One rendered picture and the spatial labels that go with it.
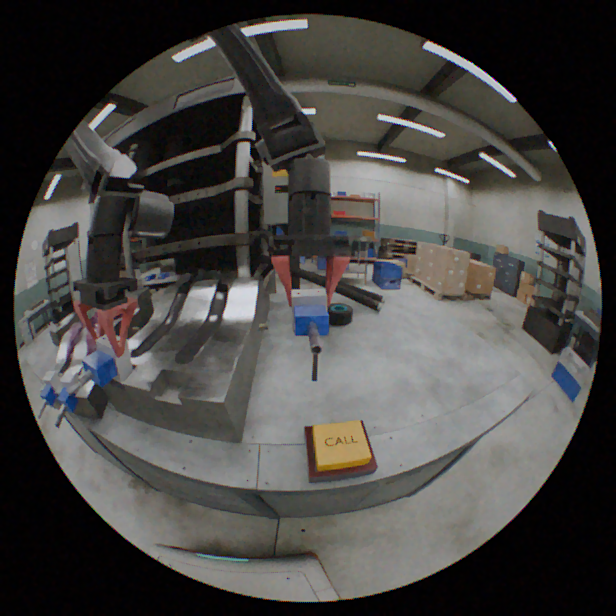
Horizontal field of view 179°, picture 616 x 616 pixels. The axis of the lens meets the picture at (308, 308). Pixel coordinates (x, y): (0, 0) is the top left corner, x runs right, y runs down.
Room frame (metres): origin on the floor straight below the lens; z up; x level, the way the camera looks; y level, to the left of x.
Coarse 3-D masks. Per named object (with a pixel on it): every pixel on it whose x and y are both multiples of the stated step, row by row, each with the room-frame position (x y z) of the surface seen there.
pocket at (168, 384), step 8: (160, 376) 0.16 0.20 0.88; (168, 376) 0.17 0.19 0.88; (176, 376) 0.17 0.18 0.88; (184, 376) 0.17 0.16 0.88; (152, 384) 0.14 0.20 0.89; (160, 384) 0.15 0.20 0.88; (168, 384) 0.17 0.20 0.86; (176, 384) 0.17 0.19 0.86; (184, 384) 0.17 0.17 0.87; (152, 392) 0.13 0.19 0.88; (160, 392) 0.15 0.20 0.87; (168, 392) 0.15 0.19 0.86; (176, 392) 0.16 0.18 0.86; (168, 400) 0.13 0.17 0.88; (176, 400) 0.14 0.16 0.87
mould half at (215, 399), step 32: (192, 288) 0.42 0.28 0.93; (256, 288) 0.42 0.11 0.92; (160, 320) 0.33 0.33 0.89; (192, 320) 0.34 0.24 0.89; (224, 320) 0.34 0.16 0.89; (256, 320) 0.38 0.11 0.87; (160, 352) 0.21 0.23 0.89; (224, 352) 0.23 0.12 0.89; (256, 352) 0.34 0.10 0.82; (128, 384) 0.12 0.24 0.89; (192, 384) 0.15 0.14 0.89; (224, 384) 0.16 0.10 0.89; (160, 416) 0.13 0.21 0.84; (192, 416) 0.13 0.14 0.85; (224, 416) 0.13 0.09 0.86
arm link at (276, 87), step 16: (208, 32) 0.16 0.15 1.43; (224, 32) 0.17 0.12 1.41; (240, 32) 0.17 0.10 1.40; (224, 48) 0.19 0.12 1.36; (240, 48) 0.19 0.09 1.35; (256, 48) 0.20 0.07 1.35; (240, 64) 0.21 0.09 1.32; (256, 64) 0.21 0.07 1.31; (240, 80) 0.22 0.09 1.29; (256, 80) 0.22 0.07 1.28; (272, 80) 0.23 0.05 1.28; (256, 96) 0.23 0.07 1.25; (272, 96) 0.24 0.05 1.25; (288, 96) 0.24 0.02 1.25; (256, 112) 0.24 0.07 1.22; (272, 112) 0.25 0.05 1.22; (288, 112) 0.25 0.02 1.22; (304, 112) 0.25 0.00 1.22; (272, 128) 0.27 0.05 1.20; (288, 128) 0.26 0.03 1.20; (304, 128) 0.26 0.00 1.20; (272, 144) 0.26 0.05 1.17; (288, 144) 0.27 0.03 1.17; (304, 144) 0.27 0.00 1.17
